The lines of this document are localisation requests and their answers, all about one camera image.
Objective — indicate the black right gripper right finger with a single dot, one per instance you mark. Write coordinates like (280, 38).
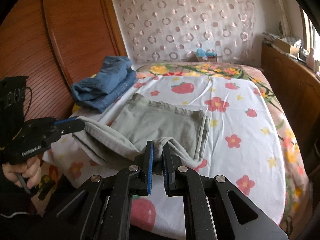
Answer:
(214, 208)

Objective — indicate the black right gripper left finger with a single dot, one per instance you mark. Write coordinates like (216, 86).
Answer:
(101, 207)

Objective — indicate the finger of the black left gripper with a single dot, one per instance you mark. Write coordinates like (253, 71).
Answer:
(63, 128)
(63, 121)

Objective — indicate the grey-green pants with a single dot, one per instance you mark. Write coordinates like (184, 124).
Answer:
(142, 120)

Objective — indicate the person's left hand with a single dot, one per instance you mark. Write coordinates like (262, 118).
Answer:
(30, 170)

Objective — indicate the yellow plush toy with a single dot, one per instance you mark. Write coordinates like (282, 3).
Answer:
(75, 108)

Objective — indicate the white strawberry flower bedsheet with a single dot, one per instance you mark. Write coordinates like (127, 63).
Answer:
(77, 166)

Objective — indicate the folded blue jeans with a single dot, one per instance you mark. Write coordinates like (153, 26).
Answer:
(113, 80)

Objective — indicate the floral pink blanket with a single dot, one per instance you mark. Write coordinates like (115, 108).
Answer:
(275, 104)

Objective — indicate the wooden wardrobe door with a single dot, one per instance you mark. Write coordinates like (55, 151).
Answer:
(56, 43)

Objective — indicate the wooden sideboard cabinet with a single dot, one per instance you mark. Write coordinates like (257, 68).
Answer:
(297, 91)

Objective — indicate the cardboard box with blue item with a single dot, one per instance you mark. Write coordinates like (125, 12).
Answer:
(206, 56)

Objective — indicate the pink bottle on cabinet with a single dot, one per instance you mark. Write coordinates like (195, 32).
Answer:
(310, 60)

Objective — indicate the cardboard box on cabinet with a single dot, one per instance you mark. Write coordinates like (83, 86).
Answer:
(285, 47)

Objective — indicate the window with brown frame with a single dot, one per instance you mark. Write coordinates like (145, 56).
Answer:
(310, 34)

